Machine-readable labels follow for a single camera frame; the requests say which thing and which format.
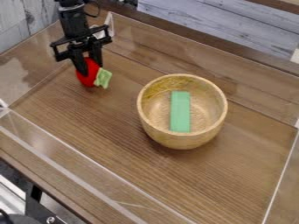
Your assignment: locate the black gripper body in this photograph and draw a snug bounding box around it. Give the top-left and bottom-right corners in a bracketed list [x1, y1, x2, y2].
[50, 24, 112, 61]

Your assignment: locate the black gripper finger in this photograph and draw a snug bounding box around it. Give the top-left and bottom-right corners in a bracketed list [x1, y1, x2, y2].
[70, 49, 88, 76]
[89, 44, 102, 67]

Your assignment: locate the red plush strawberry toy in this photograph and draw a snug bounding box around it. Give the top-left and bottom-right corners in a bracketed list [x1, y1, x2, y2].
[76, 57, 112, 89]

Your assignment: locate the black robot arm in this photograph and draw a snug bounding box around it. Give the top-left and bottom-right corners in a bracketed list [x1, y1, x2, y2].
[50, 0, 112, 76]

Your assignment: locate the green rectangular block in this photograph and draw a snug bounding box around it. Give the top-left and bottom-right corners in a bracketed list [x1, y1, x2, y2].
[169, 91, 190, 133]

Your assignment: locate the wooden bowl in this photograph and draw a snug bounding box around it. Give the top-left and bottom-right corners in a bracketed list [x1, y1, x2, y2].
[136, 73, 228, 150]

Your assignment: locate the clear acrylic tray wall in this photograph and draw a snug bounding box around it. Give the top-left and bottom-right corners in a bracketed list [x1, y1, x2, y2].
[0, 13, 299, 224]

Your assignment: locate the black table leg frame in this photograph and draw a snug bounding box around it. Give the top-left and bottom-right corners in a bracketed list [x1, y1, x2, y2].
[24, 185, 66, 224]

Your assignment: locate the black cable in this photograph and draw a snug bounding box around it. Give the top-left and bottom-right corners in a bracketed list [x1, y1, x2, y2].
[0, 208, 14, 224]

